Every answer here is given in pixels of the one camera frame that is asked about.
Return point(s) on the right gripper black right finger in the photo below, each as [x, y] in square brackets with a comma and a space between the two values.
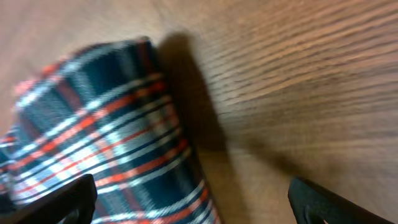
[311, 204]

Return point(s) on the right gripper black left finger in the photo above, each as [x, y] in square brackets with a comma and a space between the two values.
[72, 203]

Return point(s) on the plaid shirt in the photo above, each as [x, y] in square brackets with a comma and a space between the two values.
[105, 111]

